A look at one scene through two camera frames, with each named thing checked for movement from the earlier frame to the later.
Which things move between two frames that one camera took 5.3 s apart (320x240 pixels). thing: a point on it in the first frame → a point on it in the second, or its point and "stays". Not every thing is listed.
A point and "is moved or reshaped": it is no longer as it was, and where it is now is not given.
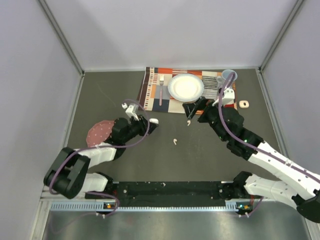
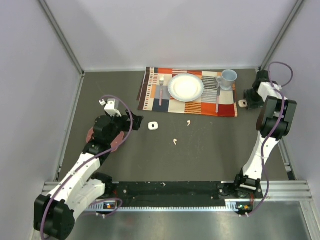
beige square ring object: x=241 y=104 stays
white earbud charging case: x=154 y=120 is moved or reshaped
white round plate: x=186 y=87 stays
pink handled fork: x=161 y=80 stays
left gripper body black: x=139 y=127 → x=121 y=124
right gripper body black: x=211 y=114 → x=254 y=101
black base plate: x=171 y=194 stays
